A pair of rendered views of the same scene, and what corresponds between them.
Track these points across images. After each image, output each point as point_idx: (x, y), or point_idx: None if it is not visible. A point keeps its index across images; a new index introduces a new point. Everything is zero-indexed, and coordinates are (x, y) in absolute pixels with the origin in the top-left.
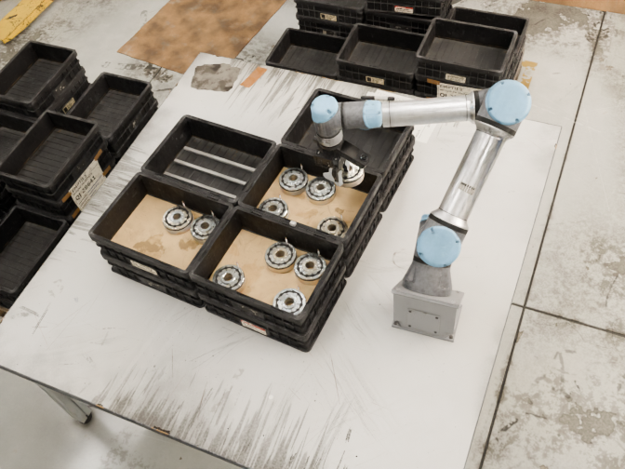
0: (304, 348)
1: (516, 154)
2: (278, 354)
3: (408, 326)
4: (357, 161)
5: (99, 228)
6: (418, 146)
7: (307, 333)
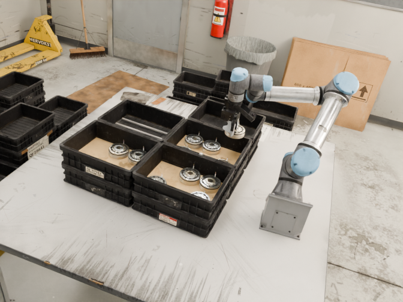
0: (203, 235)
1: None
2: (184, 238)
3: (271, 226)
4: (249, 115)
5: (66, 144)
6: (258, 142)
7: (210, 219)
